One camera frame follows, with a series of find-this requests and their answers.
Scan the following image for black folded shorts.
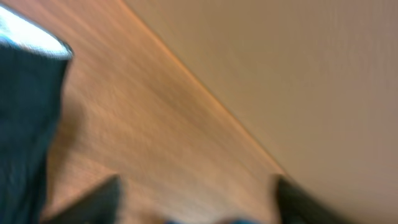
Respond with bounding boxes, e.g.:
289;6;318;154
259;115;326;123
1;4;73;223

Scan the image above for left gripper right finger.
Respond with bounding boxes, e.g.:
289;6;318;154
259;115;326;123
275;175;351;224

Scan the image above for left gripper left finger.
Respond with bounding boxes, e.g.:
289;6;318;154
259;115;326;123
42;175;121;224

